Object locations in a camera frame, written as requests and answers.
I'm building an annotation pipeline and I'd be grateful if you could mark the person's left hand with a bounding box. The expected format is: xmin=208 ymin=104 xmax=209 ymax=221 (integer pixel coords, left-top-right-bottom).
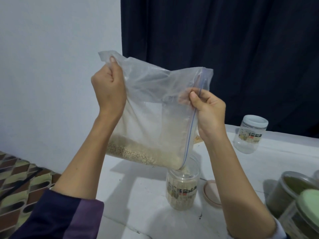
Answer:
xmin=91 ymin=57 xmax=127 ymax=121

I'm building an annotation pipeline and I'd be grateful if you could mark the person's right hand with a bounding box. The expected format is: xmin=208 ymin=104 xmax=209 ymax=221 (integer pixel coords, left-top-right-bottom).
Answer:
xmin=180 ymin=88 xmax=227 ymax=143

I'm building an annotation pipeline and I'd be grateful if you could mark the transparent jar blue lid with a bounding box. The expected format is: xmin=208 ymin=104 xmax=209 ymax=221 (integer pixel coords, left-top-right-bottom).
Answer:
xmin=233 ymin=115 xmax=269 ymax=155

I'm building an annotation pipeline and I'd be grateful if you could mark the clear bag with cream grains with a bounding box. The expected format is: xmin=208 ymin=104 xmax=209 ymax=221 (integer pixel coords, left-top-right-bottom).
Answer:
xmin=98 ymin=50 xmax=214 ymax=171

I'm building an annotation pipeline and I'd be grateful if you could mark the pink round lid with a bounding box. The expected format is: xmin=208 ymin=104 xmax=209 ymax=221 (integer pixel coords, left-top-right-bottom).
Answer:
xmin=203 ymin=180 xmax=222 ymax=208

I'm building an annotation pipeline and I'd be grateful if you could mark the transparent jar pink lid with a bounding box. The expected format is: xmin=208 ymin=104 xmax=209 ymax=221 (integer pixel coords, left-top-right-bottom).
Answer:
xmin=166 ymin=154 xmax=200 ymax=211

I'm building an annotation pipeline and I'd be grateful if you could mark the pile of green beans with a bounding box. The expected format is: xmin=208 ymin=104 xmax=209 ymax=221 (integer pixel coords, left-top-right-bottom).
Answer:
xmin=285 ymin=177 xmax=317 ymax=195

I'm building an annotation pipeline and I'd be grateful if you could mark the green round lid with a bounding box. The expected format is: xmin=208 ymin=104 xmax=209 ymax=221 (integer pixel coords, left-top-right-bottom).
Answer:
xmin=296 ymin=189 xmax=319 ymax=232

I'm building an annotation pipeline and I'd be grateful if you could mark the transparent jar green lid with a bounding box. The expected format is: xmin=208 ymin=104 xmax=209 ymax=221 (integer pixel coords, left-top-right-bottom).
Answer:
xmin=279 ymin=189 xmax=319 ymax=239

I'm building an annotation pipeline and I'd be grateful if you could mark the person's left forearm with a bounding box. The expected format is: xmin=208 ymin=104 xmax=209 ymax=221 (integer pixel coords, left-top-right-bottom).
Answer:
xmin=10 ymin=113 xmax=123 ymax=239

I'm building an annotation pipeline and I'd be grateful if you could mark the person's right forearm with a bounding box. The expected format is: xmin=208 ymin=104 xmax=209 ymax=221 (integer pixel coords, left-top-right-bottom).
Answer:
xmin=202 ymin=133 xmax=287 ymax=239

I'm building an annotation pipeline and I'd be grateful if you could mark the dark navy curtain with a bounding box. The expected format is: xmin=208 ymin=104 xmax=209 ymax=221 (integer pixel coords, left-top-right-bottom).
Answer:
xmin=121 ymin=0 xmax=319 ymax=138

